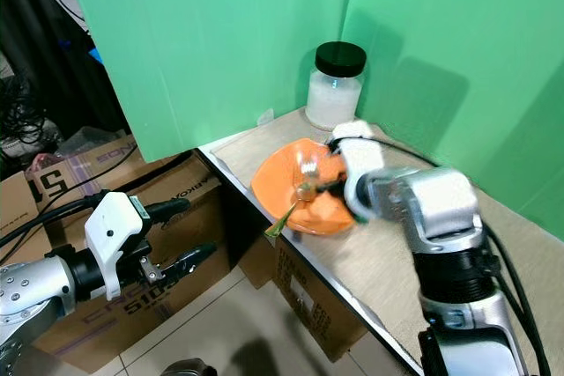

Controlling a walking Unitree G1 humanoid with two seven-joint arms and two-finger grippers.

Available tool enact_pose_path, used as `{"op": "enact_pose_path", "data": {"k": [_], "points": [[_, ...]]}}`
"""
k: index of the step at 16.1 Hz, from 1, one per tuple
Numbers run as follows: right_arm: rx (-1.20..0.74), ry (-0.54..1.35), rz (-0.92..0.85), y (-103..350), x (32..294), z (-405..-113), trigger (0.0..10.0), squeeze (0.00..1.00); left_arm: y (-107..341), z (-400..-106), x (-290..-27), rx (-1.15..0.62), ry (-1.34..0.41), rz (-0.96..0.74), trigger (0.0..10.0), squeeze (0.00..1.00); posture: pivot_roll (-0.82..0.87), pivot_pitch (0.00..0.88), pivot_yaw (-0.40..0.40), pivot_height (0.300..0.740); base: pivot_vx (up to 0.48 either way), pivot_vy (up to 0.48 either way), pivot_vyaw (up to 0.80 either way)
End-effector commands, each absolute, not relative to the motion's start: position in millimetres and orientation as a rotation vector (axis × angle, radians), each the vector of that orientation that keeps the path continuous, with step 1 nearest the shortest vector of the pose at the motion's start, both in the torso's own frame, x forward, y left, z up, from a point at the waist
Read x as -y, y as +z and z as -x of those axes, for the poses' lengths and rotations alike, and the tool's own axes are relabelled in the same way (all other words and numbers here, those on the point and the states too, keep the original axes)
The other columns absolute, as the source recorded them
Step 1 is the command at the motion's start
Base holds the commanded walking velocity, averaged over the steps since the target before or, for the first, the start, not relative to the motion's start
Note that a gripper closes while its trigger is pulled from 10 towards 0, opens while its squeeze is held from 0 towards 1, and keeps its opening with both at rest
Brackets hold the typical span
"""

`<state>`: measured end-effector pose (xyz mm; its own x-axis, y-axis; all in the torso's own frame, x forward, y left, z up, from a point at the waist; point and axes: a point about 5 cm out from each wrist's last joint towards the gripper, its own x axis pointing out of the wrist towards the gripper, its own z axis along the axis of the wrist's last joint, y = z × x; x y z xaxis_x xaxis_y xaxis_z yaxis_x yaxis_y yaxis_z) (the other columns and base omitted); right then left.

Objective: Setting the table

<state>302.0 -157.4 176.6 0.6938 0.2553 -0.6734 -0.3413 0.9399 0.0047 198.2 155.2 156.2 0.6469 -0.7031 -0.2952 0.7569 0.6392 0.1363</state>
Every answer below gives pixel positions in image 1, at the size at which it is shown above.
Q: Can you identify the white board with cable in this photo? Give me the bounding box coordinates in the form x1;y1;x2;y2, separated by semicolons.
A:
53;0;85;35

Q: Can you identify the gold spoon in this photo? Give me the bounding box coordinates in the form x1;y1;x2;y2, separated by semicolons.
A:
263;178;320;239

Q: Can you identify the shadowed green backdrop panel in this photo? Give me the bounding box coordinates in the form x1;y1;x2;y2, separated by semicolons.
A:
338;0;564;258

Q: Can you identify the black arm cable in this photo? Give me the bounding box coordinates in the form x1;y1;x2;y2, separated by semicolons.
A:
377;133;554;376
0;189;107;258

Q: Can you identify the tangled black cable pile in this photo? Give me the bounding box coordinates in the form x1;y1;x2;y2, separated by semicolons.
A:
0;68;58;159

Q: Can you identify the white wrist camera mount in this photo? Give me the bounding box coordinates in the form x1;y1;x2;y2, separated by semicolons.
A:
331;120;390;220
85;191;149;301

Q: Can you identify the dark robot foot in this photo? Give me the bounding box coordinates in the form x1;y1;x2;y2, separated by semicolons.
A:
159;357;218;376

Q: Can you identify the black curtain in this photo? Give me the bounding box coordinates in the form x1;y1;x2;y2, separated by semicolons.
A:
0;0;111;135

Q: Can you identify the orange plate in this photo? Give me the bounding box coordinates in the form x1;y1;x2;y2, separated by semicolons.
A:
250;137;359;237

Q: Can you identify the glass jar with black lid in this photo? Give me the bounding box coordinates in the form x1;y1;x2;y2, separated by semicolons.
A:
303;41;368;132

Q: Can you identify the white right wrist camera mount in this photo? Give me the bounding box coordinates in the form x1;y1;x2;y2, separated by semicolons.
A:
331;120;390;220

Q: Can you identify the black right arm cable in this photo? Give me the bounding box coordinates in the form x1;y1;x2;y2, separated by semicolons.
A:
377;133;554;376

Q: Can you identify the plain brown cardboard box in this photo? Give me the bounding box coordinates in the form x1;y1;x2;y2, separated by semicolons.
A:
0;169;41;267

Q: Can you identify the grey plastic bag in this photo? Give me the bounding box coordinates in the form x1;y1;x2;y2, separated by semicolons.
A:
44;129;85;159

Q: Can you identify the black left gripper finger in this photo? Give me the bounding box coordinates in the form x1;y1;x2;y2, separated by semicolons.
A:
157;243;218;286
141;198;194;221

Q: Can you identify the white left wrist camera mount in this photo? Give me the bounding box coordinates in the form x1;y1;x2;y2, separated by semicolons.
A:
85;191;149;301

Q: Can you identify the cardboard box with purple stripes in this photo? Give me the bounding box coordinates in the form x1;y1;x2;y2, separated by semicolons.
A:
32;134;155;211

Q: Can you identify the large cardboard box printed 510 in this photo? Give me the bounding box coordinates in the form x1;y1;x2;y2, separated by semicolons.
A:
44;151;281;374

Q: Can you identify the blue sheet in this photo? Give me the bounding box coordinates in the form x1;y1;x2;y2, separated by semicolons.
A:
86;41;108;67

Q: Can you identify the wide green backdrop panel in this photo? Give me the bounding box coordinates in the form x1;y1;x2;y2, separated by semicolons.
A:
56;0;360;160

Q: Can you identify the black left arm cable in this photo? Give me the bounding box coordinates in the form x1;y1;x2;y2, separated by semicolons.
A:
0;189;107;258

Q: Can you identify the cardboard box with white label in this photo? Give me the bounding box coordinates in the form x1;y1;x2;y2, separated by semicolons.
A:
271;231;373;365

